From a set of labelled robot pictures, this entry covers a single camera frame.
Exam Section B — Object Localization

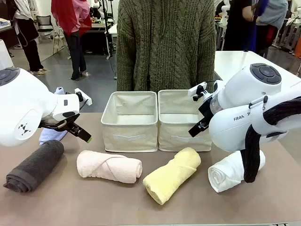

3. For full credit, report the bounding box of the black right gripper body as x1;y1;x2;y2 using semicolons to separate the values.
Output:
198;94;216;120

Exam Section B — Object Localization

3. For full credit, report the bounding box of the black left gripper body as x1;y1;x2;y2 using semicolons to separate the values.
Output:
40;114;80;136

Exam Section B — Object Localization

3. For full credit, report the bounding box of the lavender cone towel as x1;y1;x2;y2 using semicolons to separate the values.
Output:
39;87;69;146

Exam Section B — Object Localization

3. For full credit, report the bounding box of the pink towel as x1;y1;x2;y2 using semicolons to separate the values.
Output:
76;150;143;184

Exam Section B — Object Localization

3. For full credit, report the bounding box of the dark grey towel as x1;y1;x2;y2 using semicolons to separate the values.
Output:
3;139;65;193

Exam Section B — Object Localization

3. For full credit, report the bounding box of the yellow towel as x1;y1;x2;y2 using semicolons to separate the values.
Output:
143;147;202;205

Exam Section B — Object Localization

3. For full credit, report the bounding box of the white towel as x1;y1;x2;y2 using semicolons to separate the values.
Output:
207;150;266;194

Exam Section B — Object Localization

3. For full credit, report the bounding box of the beige fabric storage bin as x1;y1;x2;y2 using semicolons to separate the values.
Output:
157;89;214;153
100;91;158;153

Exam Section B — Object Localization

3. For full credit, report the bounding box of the white table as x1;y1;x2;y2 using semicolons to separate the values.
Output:
214;50;301;89

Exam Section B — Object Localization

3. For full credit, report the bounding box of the person in green knit sweater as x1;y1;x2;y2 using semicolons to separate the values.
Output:
116;0;217;92

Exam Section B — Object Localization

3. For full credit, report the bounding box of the person in dark clothes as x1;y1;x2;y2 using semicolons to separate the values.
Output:
223;0;258;53

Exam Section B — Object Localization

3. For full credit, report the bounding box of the white cylindrical appliance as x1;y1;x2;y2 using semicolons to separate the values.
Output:
0;39;14;70

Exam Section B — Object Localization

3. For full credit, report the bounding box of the person in black skirt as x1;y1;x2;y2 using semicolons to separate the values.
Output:
6;0;50;75

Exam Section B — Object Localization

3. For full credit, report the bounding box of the small white background robot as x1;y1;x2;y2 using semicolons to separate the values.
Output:
221;0;232;19

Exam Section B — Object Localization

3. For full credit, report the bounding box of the white background desk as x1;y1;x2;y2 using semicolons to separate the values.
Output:
107;23;118;80

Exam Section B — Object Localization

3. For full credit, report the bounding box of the grey mesh office chair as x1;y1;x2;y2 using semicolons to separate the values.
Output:
37;15;71;59

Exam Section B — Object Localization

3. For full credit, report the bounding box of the person in red shawl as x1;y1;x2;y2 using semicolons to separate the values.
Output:
51;0;92;81

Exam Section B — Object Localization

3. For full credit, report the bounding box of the person in grey-blue sweater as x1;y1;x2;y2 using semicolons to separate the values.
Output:
255;0;289;58

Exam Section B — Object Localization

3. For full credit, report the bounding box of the background robot workstation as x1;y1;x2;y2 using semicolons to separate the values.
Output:
281;7;301;54

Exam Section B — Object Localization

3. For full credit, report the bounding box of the wooden background desk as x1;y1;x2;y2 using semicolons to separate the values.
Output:
0;18;18;48

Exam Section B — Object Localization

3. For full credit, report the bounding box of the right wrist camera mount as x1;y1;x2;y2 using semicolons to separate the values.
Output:
187;81;209;102

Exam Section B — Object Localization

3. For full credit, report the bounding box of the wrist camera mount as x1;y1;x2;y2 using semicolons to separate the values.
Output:
74;88;92;106
187;81;209;102

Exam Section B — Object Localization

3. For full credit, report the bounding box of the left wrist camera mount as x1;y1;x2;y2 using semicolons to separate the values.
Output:
74;88;92;106

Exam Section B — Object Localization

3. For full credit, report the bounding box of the black cable sleeve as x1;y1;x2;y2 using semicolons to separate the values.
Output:
243;96;301;184

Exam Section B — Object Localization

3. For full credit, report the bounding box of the black frame desk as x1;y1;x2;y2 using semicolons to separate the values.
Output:
82;20;111;56

